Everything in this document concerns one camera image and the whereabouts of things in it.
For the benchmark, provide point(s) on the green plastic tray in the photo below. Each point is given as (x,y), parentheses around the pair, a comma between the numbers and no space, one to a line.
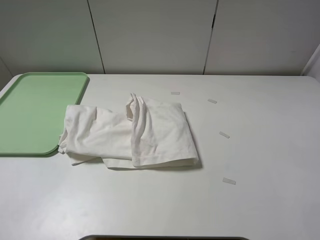
(32,111)

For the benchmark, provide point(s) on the white short sleeve shirt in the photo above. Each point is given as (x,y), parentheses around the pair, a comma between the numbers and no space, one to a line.
(149,134)

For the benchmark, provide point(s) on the clear tape strip lower right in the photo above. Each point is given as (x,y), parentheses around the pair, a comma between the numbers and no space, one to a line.
(229,181)

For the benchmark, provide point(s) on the clear tape strip middle right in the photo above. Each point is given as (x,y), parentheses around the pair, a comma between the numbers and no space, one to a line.
(224,134)

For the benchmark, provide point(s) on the clear tape strip upper right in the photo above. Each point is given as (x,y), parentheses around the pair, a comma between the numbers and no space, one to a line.
(212,101)

